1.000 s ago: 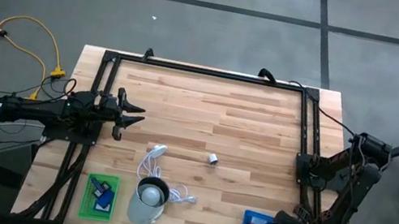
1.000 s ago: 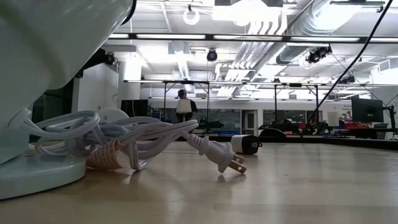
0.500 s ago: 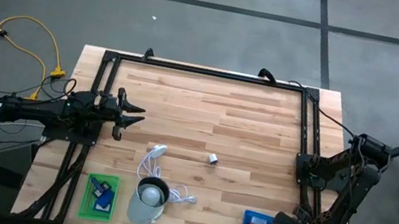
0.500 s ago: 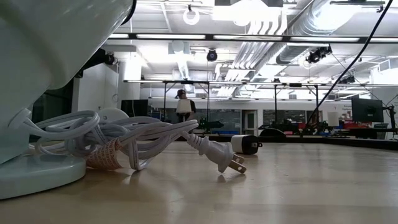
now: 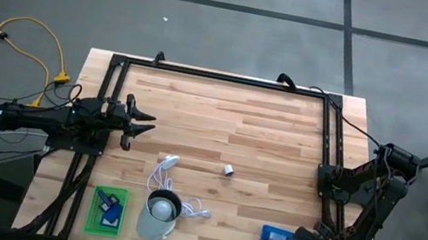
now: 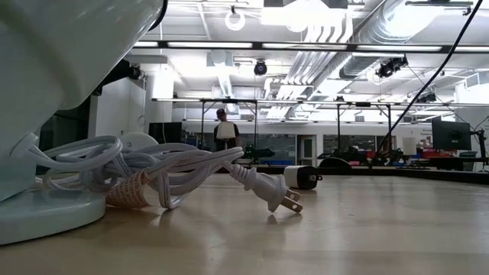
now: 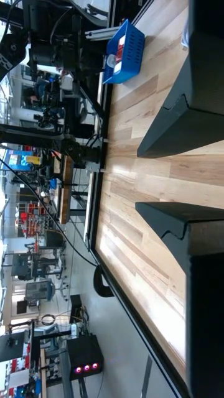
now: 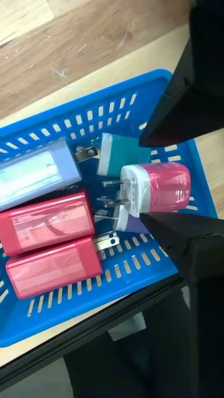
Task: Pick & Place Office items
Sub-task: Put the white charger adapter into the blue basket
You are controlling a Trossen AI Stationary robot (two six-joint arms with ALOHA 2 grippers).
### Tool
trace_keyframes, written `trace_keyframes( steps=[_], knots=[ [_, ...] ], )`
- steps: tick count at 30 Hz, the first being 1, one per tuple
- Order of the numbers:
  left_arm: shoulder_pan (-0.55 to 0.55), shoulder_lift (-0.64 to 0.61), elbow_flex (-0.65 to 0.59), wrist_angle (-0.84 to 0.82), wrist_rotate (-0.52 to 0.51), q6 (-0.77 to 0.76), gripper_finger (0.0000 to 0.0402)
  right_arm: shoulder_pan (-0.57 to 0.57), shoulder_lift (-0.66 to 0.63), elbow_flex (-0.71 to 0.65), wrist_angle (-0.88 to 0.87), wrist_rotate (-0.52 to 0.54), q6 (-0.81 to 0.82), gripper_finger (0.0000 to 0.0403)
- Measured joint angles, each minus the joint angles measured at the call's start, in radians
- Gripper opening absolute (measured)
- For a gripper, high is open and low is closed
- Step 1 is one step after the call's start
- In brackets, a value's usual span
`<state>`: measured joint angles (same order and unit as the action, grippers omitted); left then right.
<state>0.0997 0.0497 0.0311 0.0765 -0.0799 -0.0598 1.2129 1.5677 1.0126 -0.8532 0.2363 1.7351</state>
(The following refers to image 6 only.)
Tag white lamp power cord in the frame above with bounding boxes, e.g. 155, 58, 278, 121
10, 132, 304, 214

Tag black background rig frame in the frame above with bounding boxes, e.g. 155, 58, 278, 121
201, 98, 259, 152
336, 101, 393, 154

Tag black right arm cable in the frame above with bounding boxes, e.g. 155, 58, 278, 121
371, 0, 485, 166

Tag black background screen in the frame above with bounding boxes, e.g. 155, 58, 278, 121
148, 121, 183, 144

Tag white charger black face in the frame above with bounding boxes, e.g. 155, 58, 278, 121
283, 163, 323, 191

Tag black computer monitor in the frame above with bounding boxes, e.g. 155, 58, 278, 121
432, 118, 472, 151

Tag red printed cord tag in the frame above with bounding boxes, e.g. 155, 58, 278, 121
105, 170, 152, 209

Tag black ceiling track lights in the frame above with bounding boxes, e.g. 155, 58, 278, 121
375, 55, 410, 79

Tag person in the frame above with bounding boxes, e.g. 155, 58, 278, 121
212, 108, 241, 152

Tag white appliance with base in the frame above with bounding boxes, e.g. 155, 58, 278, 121
0, 0, 169, 245

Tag black overhead light bar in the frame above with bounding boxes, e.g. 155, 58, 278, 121
129, 40, 489, 54

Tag black table frame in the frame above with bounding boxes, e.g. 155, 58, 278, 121
213, 163, 489, 186

